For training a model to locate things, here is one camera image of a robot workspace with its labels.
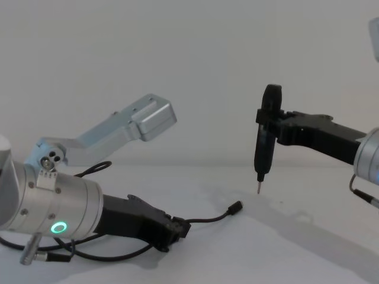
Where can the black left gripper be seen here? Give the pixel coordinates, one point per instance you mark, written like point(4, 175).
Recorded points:
point(133, 216)

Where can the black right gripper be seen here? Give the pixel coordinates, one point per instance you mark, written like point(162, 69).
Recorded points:
point(322, 134)

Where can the black electric screwdriver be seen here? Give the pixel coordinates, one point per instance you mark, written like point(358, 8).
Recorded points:
point(266, 148)

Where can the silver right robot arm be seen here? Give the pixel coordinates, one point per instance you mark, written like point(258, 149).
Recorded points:
point(367, 159)

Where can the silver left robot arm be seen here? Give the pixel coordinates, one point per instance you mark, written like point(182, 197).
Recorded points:
point(68, 201)

